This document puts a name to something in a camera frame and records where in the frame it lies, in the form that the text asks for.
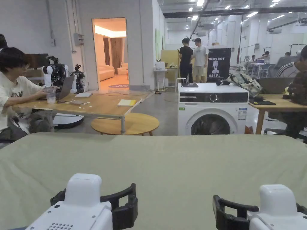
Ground black standing banner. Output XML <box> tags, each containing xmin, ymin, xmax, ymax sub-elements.
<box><xmin>207</xmin><ymin>48</ymin><xmax>232</xmax><ymax>83</ymax></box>

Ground small black robot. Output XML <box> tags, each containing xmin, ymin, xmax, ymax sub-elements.
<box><xmin>71</xmin><ymin>63</ymin><xmax>86</xmax><ymax>94</ymax></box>

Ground cream armchair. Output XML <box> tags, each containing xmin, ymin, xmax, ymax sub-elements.
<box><xmin>117</xmin><ymin>63</ymin><xmax>129</xmax><ymax>76</ymax></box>

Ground group of people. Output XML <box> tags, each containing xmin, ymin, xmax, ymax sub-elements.
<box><xmin>244</xmin><ymin>51</ymin><xmax>271</xmax><ymax>66</ymax></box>

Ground grey wall electrical box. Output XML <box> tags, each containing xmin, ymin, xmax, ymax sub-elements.
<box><xmin>73</xmin><ymin>32</ymin><xmax>85</xmax><ymax>46</ymax></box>

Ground round low wooden table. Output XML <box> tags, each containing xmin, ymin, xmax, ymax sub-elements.
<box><xmin>91</xmin><ymin>113</ymin><xmax>160</xmax><ymax>136</ymax></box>

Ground wooden table with backpack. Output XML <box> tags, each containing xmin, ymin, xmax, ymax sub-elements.
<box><xmin>226</xmin><ymin>72</ymin><xmax>307</xmax><ymax>135</ymax></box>

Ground white side table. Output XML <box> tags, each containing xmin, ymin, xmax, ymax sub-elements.
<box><xmin>153</xmin><ymin>61</ymin><xmax>178</xmax><ymax>93</ymax></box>

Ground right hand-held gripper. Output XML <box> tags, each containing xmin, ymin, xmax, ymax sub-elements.
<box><xmin>212</xmin><ymin>184</ymin><xmax>307</xmax><ymax>230</ymax></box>

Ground long wooden table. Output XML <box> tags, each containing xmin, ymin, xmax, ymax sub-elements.
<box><xmin>12</xmin><ymin>74</ymin><xmax>150</xmax><ymax>134</ymax></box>

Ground bed with pale green sheet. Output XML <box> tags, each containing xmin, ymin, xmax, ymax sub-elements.
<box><xmin>0</xmin><ymin>132</ymin><xmax>307</xmax><ymax>230</ymax></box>

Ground white stool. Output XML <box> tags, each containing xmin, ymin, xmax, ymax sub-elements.
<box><xmin>176</xmin><ymin>77</ymin><xmax>188</xmax><ymax>93</ymax></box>

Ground white washing machine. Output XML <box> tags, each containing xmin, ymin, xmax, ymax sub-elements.
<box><xmin>177</xmin><ymin>82</ymin><xmax>249</xmax><ymax>136</ymax></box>

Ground cream sofa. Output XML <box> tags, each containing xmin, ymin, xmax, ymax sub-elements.
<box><xmin>99</xmin><ymin>66</ymin><xmax>115</xmax><ymax>82</ymax></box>

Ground white and black robot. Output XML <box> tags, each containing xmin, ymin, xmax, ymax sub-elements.
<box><xmin>41</xmin><ymin>56</ymin><xmax>70</xmax><ymax>89</ymax></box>

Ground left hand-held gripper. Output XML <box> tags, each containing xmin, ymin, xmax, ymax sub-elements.
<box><xmin>25</xmin><ymin>173</ymin><xmax>139</xmax><ymax>230</ymax></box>

